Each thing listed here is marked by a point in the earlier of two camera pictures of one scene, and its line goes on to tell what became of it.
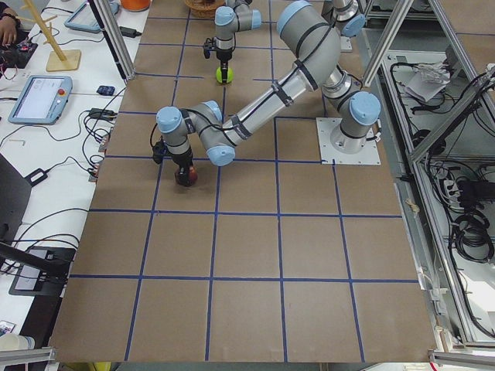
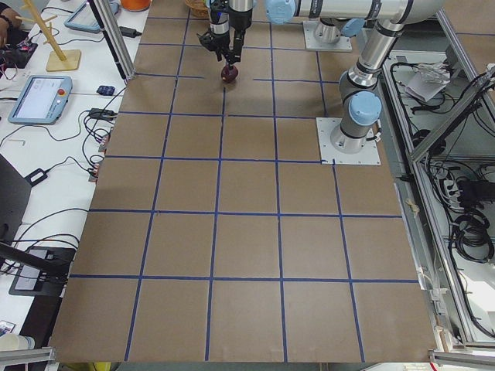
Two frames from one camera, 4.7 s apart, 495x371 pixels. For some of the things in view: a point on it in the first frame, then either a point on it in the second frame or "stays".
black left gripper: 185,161 -> 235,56
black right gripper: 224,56 -> 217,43
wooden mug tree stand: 57,59 stays
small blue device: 107,90 stays
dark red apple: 190,182 -> 229,76
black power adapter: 129,32 stays
